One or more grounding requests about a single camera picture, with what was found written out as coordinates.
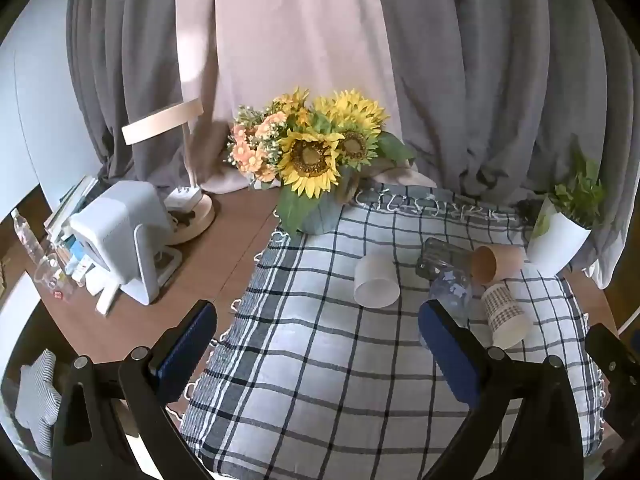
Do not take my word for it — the plaid checked tablecloth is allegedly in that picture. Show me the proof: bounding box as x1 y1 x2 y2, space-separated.
179 185 609 480

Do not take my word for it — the stack of books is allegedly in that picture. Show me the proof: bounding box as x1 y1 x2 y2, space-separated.
43 175 102 293

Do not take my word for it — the patterned paper cup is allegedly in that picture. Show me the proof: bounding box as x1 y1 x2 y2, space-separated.
480 282 534 351

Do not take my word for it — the brown paper cup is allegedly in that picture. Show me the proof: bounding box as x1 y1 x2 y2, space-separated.
470 244 526 284

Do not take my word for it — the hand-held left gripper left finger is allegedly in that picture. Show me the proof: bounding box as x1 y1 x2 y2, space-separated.
51 300 219 480

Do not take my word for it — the green plant in white pot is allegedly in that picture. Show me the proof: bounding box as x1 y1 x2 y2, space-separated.
526 145 609 277

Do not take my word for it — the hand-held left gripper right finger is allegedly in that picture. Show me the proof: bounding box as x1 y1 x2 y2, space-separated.
418 299 585 480

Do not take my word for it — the white desk lamp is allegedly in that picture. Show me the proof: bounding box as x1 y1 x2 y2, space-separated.
121 98 217 247

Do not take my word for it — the striped star-shaped pillow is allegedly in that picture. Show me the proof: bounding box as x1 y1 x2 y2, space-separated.
13 348 64 454

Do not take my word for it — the grey glass cup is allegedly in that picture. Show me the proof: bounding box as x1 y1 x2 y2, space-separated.
415 237 474 281

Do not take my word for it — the sunflower bouquet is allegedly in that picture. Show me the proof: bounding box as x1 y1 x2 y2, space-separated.
223 86 417 235

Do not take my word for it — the white box-shaped appliance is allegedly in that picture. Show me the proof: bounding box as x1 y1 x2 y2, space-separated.
69 180 184 317

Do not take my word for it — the clear printed plastic cup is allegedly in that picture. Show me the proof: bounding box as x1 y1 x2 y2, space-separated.
428 265 474 332

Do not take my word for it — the clear measuring cup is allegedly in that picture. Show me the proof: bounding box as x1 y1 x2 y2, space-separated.
33 254 77 304

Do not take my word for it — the white cup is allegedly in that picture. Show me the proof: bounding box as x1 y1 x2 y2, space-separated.
353 251 401 310

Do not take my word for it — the pink curtain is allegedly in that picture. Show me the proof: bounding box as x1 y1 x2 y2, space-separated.
175 0 437 197

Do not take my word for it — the clear water bottle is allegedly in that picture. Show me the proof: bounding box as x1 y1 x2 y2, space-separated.
10 208 49 267

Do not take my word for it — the grey curtain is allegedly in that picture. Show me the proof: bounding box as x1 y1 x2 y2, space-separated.
374 0 640 291
65 0 222 197

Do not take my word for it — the white power adapter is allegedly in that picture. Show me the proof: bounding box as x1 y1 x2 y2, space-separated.
164 186 202 212

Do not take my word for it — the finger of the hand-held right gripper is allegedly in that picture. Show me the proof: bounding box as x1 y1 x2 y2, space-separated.
584 323 640 453

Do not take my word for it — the grey-blue flower vase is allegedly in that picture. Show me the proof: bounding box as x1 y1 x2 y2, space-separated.
292 167 364 236

